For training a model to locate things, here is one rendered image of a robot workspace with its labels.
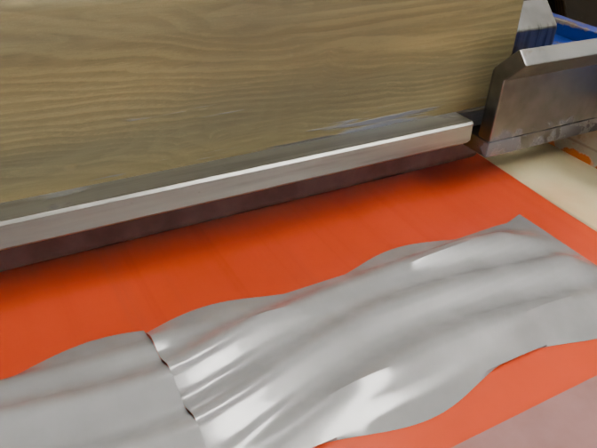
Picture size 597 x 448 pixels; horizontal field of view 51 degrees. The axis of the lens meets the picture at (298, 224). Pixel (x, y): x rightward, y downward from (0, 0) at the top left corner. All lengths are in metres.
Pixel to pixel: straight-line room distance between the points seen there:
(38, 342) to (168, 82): 0.10
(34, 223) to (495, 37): 0.21
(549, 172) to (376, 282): 0.15
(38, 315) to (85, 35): 0.10
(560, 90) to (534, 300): 0.12
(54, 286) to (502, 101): 0.20
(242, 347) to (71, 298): 0.07
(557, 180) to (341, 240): 0.13
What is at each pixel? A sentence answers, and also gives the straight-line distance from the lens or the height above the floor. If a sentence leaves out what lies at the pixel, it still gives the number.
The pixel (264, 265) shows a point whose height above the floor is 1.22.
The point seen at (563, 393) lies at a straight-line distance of 0.23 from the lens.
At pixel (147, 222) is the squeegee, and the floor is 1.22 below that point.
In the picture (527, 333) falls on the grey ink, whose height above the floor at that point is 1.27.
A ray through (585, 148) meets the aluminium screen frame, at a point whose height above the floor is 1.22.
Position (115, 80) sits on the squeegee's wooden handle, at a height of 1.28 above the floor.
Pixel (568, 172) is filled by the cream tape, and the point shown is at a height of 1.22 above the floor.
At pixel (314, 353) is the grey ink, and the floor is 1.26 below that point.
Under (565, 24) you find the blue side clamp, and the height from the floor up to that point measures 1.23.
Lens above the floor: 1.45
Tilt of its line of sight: 58 degrees down
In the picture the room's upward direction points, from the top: 34 degrees clockwise
